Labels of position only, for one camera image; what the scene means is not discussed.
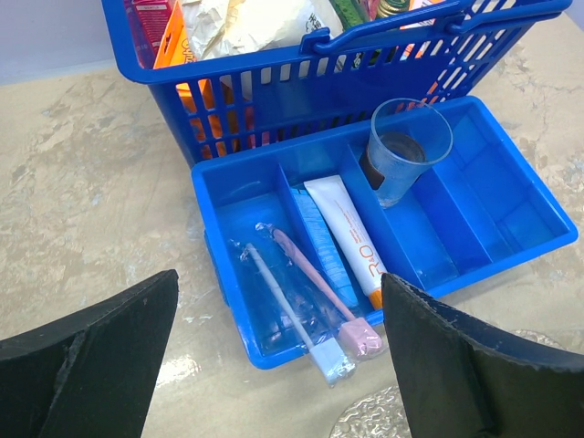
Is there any white-blue wrapped toothbrush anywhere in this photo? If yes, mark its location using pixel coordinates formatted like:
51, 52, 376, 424
228, 238, 357, 387

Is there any pink wrapped toothbrush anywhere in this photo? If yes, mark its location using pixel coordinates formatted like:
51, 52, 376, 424
255, 223, 386, 360

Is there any orange white carton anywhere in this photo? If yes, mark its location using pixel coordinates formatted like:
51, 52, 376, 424
399, 0, 446, 31

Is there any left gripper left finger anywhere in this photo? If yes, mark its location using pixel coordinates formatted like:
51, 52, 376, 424
1, 269, 179, 437

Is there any light blue toothpaste tube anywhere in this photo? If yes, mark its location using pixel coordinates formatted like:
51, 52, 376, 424
292, 188, 359, 308

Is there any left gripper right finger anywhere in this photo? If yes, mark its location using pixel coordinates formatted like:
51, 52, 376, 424
381, 274, 583, 437

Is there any clear oval textured tray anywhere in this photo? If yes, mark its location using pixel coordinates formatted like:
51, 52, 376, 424
329, 328, 583, 437

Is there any cream paper bag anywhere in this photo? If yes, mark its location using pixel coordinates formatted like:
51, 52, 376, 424
181, 0, 343, 61

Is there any blue compartment organizer bin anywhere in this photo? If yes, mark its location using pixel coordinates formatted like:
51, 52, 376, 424
192, 97, 578, 370

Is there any pink box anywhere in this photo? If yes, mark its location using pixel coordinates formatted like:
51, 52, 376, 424
124, 0, 174, 68

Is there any white orange toothpaste tube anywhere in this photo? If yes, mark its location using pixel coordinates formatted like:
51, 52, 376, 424
304, 175, 387, 310

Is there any blue plastic shopping basket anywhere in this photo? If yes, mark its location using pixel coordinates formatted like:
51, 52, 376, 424
102, 1, 568, 165

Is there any green glass bottle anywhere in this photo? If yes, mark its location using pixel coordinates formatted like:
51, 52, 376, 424
377, 0, 411, 18

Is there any green sponge package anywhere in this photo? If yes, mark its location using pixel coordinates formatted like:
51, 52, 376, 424
329, 0, 379, 30

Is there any orange scrub package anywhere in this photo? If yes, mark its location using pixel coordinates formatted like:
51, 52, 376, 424
152, 0, 241, 159

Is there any clear blue banded cup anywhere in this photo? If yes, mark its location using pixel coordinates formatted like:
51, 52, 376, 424
360, 98, 454, 208

